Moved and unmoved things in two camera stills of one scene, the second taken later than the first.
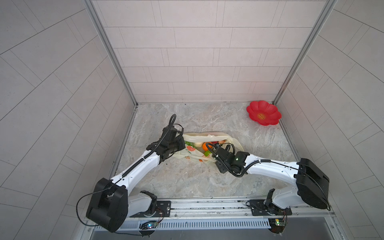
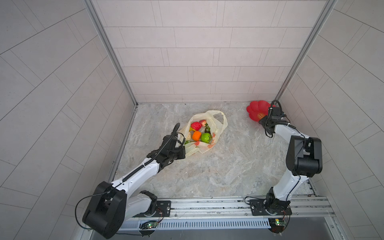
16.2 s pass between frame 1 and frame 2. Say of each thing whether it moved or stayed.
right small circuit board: stayed
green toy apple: moved
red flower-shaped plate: stayed
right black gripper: moved
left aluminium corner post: stayed
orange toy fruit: moved
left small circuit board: stayed
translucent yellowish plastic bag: moved
